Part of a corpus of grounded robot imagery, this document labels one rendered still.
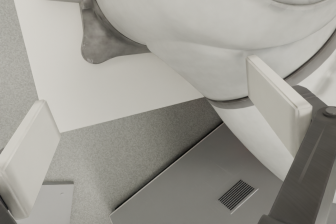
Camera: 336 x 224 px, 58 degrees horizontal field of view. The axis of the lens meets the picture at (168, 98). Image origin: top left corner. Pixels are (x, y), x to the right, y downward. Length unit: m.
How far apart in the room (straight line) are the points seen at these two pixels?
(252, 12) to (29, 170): 0.14
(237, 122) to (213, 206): 0.79
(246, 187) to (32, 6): 0.85
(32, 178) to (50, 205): 1.17
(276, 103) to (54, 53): 0.30
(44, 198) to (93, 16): 1.03
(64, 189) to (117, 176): 0.22
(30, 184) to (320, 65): 0.21
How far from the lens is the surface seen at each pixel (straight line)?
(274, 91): 0.16
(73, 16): 0.40
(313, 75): 0.26
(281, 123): 0.16
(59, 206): 1.35
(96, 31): 0.38
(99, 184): 1.37
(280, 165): 0.33
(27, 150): 0.17
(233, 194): 1.06
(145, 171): 1.41
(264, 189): 1.03
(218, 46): 0.21
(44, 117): 0.20
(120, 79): 0.41
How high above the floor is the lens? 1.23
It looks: 66 degrees down
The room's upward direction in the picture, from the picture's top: 111 degrees clockwise
